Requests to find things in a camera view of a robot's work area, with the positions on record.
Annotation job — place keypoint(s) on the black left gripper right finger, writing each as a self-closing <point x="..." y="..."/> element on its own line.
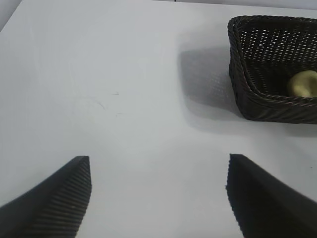
<point x="267" y="203"/>

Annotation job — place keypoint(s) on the dark brown woven basket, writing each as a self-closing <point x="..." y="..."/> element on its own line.
<point x="260" y="49"/>

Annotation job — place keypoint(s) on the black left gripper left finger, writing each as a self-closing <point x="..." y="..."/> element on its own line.
<point x="49" y="205"/>

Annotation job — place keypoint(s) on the pale yellow egg yolk pastry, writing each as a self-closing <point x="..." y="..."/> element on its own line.
<point x="303" y="83"/>

